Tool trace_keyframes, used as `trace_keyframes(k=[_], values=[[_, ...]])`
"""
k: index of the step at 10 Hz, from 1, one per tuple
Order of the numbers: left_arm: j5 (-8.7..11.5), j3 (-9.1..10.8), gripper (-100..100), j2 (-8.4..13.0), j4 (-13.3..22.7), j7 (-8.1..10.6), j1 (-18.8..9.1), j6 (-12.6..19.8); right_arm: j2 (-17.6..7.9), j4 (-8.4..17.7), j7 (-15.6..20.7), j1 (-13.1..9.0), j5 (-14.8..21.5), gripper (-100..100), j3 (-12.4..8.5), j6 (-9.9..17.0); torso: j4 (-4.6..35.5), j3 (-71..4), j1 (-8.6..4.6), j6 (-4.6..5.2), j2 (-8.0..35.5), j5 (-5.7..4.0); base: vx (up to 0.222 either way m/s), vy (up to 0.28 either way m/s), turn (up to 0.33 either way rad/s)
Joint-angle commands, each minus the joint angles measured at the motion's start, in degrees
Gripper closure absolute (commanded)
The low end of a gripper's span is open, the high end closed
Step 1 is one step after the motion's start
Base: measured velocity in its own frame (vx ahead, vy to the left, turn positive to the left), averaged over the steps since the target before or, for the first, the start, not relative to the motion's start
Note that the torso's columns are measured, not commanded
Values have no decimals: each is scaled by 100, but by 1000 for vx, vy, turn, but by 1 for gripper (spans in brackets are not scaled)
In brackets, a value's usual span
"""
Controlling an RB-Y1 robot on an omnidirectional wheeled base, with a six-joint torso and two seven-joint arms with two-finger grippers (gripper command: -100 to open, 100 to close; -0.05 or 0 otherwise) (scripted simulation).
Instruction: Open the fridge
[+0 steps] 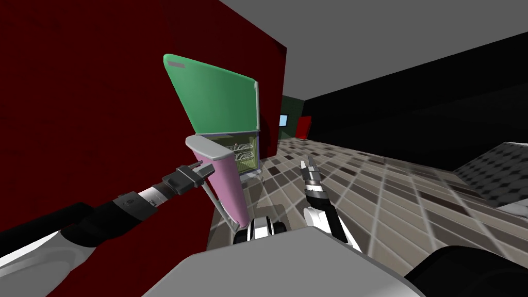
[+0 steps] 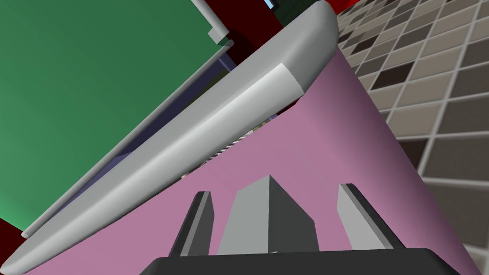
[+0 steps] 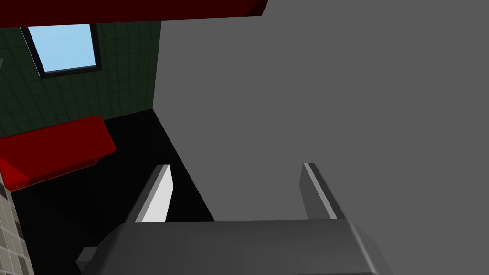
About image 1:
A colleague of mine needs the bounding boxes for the green fridge door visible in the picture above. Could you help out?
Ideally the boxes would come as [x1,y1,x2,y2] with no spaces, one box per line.
[162,53,259,136]

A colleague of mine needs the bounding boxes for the grey bar door handle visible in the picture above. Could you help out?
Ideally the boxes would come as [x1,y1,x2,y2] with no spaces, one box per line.
[201,181,241,232]

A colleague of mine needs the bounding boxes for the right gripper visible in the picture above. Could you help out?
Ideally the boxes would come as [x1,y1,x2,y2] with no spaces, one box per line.
[299,154,325,194]

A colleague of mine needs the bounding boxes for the grey checkered bed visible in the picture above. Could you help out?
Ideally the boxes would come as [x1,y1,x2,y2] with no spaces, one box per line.
[452,141,528,218]

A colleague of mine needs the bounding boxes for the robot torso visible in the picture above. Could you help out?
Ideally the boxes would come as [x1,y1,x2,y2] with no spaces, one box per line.
[142,216,427,297]

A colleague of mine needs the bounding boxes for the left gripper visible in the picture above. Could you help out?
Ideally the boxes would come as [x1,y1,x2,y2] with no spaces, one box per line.
[162,160,217,195]

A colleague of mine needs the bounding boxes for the grey fridge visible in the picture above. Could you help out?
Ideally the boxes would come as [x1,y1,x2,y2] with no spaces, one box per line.
[206,80,265,183]

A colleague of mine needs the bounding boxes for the pink fridge door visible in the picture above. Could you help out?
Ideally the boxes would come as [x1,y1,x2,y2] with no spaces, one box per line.
[185,135,252,230]

